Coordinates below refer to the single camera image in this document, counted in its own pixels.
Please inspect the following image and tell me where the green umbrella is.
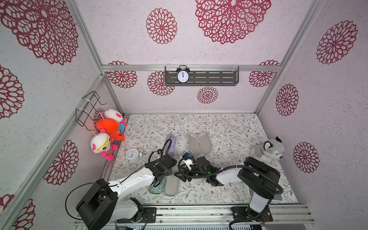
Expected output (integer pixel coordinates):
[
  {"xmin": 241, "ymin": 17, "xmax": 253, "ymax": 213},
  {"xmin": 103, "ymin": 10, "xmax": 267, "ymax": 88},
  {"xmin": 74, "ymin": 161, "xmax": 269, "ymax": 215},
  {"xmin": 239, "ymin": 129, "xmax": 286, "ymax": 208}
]
[{"xmin": 149, "ymin": 178, "xmax": 166, "ymax": 194}]

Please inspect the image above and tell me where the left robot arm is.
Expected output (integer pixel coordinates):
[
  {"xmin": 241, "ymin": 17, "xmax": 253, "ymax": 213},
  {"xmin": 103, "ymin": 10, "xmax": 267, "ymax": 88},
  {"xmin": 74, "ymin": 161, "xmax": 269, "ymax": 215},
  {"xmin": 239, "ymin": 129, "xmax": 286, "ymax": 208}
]
[{"xmin": 76, "ymin": 138, "xmax": 177, "ymax": 230}]

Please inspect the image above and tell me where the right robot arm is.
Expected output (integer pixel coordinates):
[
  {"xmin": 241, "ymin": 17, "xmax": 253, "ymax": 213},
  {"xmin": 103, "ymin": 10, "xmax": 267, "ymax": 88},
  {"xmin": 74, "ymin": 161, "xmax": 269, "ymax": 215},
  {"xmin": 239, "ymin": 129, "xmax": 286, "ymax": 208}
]
[{"xmin": 174, "ymin": 153, "xmax": 284, "ymax": 230}]

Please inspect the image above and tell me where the purple folded umbrella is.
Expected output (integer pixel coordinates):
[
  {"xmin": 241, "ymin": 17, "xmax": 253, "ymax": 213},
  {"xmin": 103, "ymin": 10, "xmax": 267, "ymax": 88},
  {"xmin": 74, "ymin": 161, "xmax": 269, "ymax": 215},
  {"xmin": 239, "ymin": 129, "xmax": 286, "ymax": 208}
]
[{"xmin": 166, "ymin": 134, "xmax": 177, "ymax": 158}]

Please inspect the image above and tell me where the floral table mat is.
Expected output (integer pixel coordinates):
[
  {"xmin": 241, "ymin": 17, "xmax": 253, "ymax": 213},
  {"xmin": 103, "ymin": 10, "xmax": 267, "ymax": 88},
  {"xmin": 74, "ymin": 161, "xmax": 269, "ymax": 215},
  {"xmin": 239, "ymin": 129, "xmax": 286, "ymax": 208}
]
[{"xmin": 109, "ymin": 114, "xmax": 267, "ymax": 204}]

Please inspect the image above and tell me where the white alarm clock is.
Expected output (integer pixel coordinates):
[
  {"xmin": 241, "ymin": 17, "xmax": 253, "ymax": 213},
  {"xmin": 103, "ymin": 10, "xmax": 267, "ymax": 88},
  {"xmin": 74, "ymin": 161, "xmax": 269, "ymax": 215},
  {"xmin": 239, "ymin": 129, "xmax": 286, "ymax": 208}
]
[{"xmin": 126, "ymin": 149, "xmax": 142, "ymax": 163}]

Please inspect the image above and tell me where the orange plush toy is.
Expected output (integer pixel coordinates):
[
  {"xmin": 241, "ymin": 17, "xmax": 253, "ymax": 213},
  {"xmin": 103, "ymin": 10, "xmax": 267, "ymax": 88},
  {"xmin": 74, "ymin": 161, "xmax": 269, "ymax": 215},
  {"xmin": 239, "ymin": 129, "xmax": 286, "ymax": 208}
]
[{"xmin": 96, "ymin": 118, "xmax": 125, "ymax": 141}]

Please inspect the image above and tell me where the white plush with glasses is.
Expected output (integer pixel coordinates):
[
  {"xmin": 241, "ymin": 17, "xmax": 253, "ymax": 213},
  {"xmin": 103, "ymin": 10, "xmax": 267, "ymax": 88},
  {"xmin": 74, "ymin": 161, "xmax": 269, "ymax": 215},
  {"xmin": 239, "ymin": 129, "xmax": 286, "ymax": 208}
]
[{"xmin": 90, "ymin": 129, "xmax": 117, "ymax": 161}]

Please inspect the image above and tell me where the white pink plush top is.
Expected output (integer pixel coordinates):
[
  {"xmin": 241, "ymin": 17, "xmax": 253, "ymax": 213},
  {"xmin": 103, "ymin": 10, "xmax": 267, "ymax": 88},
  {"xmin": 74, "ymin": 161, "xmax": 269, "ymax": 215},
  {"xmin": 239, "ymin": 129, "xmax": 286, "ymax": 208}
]
[{"xmin": 102, "ymin": 109, "xmax": 127, "ymax": 131}]

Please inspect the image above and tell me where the husky plush toy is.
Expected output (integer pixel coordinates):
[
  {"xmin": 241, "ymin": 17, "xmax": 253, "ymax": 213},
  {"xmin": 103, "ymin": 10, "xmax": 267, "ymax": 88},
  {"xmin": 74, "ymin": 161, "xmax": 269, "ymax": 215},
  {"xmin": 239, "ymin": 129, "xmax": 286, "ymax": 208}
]
[{"xmin": 249, "ymin": 137, "xmax": 285, "ymax": 167}]

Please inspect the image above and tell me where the black alarm clock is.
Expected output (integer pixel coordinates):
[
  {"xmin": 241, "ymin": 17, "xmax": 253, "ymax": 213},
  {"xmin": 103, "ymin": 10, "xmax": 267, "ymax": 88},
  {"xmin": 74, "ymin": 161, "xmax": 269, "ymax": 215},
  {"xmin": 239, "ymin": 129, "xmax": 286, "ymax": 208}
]
[{"xmin": 176, "ymin": 65, "xmax": 190, "ymax": 83}]

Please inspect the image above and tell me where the grey tray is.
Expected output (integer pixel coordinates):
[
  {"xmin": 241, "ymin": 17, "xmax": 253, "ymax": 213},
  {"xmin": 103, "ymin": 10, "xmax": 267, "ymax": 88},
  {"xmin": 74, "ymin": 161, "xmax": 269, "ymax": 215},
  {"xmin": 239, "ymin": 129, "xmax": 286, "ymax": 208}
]
[{"xmin": 245, "ymin": 187, "xmax": 284, "ymax": 204}]

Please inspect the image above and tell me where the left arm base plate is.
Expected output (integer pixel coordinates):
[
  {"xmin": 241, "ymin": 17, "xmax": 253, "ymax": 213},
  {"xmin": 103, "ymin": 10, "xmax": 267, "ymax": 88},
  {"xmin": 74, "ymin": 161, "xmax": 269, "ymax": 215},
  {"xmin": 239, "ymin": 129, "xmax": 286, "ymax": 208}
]
[{"xmin": 116, "ymin": 207, "xmax": 157, "ymax": 224}]

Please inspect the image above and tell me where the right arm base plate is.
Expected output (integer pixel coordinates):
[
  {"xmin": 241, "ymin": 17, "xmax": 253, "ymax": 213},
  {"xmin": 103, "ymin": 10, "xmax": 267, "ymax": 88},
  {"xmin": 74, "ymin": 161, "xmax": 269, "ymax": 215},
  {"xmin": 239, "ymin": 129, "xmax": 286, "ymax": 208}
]
[{"xmin": 231, "ymin": 206, "xmax": 273, "ymax": 222}]

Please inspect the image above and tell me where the grey wall shelf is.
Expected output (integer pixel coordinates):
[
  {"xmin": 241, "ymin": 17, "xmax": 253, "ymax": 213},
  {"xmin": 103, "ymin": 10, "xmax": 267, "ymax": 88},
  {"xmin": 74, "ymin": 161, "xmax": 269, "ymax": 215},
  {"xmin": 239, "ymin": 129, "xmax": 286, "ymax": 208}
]
[{"xmin": 164, "ymin": 66, "xmax": 239, "ymax": 87}]

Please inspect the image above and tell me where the black wire rack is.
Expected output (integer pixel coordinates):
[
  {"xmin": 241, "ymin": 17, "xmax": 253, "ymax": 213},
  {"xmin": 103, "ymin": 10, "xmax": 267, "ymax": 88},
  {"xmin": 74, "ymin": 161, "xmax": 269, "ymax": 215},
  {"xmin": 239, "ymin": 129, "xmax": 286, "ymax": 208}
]
[{"xmin": 75, "ymin": 91, "xmax": 106, "ymax": 131}]

